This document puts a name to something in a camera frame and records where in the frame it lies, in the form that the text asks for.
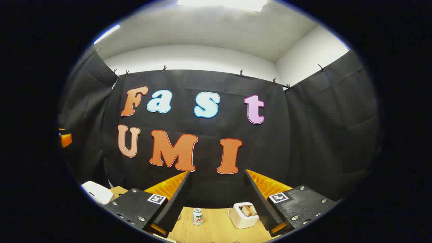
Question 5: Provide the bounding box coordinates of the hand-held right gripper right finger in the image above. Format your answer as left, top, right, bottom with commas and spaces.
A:
244, 169, 340, 237

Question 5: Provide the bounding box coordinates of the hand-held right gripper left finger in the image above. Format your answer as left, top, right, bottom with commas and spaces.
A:
103, 170, 193, 238

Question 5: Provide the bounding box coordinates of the white rice cooker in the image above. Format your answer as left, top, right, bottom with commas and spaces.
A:
81, 181, 114, 205

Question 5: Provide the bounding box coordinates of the white toaster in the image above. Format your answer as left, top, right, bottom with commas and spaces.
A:
228, 202, 260, 230

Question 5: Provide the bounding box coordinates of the white drink bottle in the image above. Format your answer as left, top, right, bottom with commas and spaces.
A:
192, 208, 204, 226

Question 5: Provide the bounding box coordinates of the ceiling light panel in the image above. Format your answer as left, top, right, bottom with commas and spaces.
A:
177, 0, 268, 12
93, 24, 120, 45

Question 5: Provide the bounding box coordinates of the black backdrop cloth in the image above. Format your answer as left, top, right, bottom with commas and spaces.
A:
57, 47, 380, 209

